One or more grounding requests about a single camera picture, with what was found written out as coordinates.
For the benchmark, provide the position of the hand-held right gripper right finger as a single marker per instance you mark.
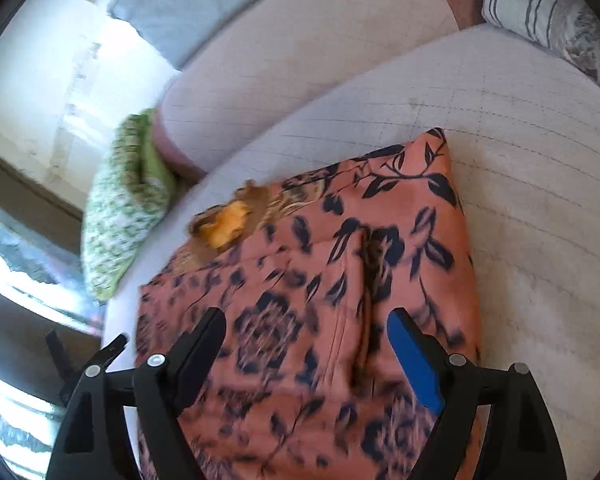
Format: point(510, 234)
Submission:
point(416, 360)

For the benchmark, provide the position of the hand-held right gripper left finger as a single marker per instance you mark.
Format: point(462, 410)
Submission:
point(200, 355)

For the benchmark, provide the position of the orange floral garment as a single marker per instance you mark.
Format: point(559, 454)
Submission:
point(300, 340)

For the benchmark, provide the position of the yellow brown patterned cloth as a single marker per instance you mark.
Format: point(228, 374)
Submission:
point(225, 227)

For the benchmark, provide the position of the green floral pillow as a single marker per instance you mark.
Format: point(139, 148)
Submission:
point(122, 210)

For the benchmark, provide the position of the white quilted sofa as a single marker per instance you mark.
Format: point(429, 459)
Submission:
point(505, 170)

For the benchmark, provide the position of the grey cushion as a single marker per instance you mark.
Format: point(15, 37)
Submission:
point(180, 5)

